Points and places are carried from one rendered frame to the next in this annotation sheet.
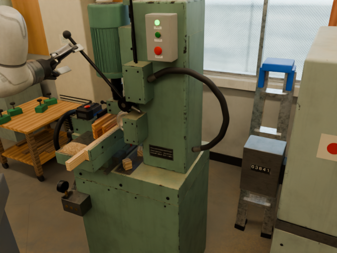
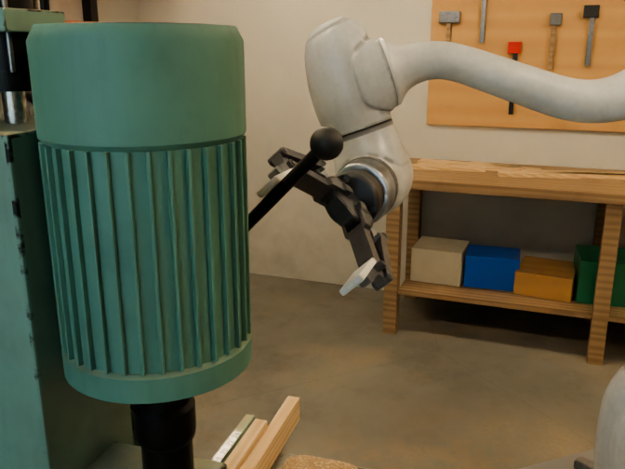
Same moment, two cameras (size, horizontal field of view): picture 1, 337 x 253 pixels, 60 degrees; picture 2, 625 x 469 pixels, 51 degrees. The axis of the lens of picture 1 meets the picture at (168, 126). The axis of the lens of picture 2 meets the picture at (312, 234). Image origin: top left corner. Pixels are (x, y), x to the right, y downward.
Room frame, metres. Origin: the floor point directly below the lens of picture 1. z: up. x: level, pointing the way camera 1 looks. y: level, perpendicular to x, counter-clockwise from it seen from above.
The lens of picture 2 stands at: (1.95, 0.30, 1.49)
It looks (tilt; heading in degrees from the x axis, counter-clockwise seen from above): 16 degrees down; 172
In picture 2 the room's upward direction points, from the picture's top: straight up
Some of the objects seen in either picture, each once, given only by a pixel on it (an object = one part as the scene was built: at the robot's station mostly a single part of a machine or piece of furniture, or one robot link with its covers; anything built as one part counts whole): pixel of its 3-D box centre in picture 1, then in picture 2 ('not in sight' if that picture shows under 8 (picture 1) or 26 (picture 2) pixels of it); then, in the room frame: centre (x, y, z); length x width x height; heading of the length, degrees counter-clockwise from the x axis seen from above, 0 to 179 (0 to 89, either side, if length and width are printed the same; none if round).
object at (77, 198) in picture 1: (76, 203); not in sight; (1.18, 0.48, 0.58); 0.12 x 0.08 x 0.08; 65
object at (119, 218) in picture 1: (148, 216); not in sight; (1.30, 0.13, 0.35); 0.58 x 0.45 x 0.71; 65
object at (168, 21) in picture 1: (162, 37); not in sight; (1.09, 0.01, 1.40); 0.10 x 0.06 x 0.16; 65
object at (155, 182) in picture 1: (144, 158); not in sight; (1.30, 0.13, 0.76); 0.57 x 0.45 x 0.09; 65
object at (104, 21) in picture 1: (112, 40); (150, 205); (1.35, 0.24, 1.35); 0.18 x 0.18 x 0.31
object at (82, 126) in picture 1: (91, 121); not in sight; (1.44, 0.42, 0.91); 0.15 x 0.14 x 0.09; 155
